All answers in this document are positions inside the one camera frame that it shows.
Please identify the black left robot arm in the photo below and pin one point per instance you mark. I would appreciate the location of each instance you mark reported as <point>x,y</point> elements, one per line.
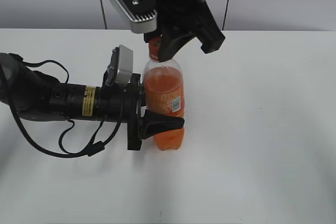
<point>36,96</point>

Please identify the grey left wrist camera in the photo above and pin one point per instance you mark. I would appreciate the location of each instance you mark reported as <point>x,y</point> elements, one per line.
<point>120,68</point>

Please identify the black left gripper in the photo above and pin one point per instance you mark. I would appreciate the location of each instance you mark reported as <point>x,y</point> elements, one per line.
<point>121,104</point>

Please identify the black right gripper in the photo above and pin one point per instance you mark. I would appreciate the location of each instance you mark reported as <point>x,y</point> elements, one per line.
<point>179,21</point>

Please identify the orange soda plastic bottle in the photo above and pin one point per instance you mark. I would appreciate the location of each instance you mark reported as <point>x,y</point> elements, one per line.
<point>164,88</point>

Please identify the orange bottle cap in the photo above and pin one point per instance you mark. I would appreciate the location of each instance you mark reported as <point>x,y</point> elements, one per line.
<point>154,47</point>

